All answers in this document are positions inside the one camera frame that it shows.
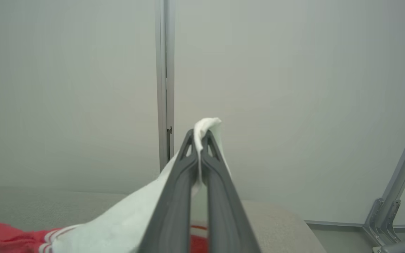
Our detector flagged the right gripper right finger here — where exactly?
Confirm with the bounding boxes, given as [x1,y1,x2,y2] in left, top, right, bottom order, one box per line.
[200,130,262,253]

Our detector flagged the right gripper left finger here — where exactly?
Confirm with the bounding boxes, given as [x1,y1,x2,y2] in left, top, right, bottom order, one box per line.
[137,129,200,253]

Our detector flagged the red and white sports shorts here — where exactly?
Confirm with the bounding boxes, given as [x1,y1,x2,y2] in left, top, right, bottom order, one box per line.
[0,117,232,253]

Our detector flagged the grey metal partition leg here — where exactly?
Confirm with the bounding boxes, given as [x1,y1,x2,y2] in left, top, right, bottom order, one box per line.
[362,95,405,253]

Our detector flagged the grey metal partition post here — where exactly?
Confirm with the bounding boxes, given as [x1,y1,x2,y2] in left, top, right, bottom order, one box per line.
[154,0,176,173]

